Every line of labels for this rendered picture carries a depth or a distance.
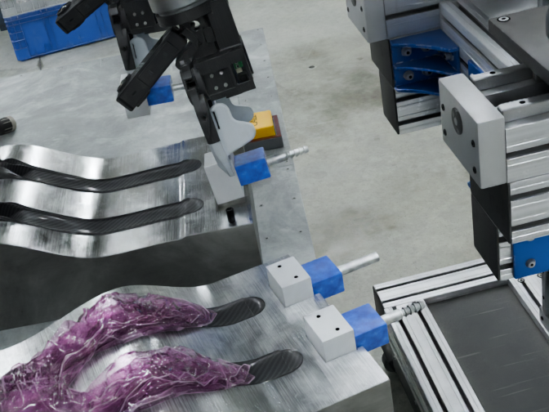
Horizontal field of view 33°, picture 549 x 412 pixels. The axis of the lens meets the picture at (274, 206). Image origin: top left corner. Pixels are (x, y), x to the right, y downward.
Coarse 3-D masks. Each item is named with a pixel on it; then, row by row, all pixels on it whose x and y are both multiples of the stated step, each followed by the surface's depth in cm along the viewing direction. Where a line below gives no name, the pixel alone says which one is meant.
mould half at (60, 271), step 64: (0, 192) 123; (64, 192) 126; (128, 192) 127; (192, 192) 123; (0, 256) 113; (64, 256) 114; (128, 256) 115; (192, 256) 116; (256, 256) 117; (0, 320) 119
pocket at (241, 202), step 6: (246, 186) 122; (246, 192) 123; (240, 198) 124; (246, 198) 122; (216, 204) 122; (222, 204) 124; (228, 204) 124; (234, 204) 124; (240, 204) 124; (216, 210) 120
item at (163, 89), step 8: (120, 80) 142; (160, 80) 142; (168, 80) 142; (152, 88) 140; (160, 88) 140; (168, 88) 141; (176, 88) 142; (184, 88) 143; (152, 96) 141; (160, 96) 141; (168, 96) 141; (144, 104) 141; (152, 104) 142; (128, 112) 142; (136, 112) 142; (144, 112) 142
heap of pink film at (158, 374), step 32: (64, 320) 100; (96, 320) 98; (128, 320) 98; (160, 320) 100; (192, 320) 101; (64, 352) 97; (96, 352) 98; (128, 352) 92; (160, 352) 93; (192, 352) 94; (0, 384) 96; (32, 384) 95; (64, 384) 93; (96, 384) 92; (128, 384) 90; (160, 384) 89; (192, 384) 91; (224, 384) 92
